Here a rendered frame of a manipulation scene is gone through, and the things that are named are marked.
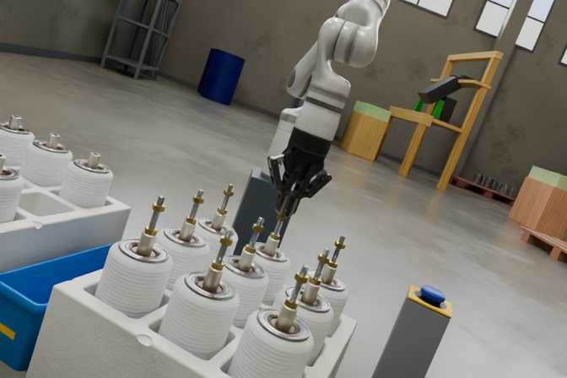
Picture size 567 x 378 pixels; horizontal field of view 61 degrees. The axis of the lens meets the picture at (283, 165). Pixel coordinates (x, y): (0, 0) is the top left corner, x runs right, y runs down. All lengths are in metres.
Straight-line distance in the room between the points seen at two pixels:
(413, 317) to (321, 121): 0.35
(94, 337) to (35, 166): 0.52
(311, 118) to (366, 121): 6.60
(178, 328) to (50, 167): 0.57
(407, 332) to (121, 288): 0.44
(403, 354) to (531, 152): 9.88
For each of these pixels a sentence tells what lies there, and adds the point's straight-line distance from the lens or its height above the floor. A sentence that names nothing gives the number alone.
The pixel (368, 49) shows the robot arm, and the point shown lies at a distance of 0.85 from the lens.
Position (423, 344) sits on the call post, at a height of 0.25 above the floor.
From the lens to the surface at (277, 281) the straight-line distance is 0.90.
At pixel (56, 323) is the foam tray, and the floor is 0.13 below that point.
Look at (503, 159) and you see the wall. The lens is 10.39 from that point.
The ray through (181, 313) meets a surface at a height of 0.22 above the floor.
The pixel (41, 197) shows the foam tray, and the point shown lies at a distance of 1.12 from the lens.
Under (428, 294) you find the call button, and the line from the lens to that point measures 0.81.
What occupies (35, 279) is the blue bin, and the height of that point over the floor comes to 0.09.
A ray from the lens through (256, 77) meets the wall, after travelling 9.15.
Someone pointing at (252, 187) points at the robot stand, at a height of 0.27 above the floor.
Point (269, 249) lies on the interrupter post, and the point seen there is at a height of 0.26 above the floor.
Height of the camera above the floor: 0.55
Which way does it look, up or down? 8 degrees down
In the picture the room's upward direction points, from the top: 20 degrees clockwise
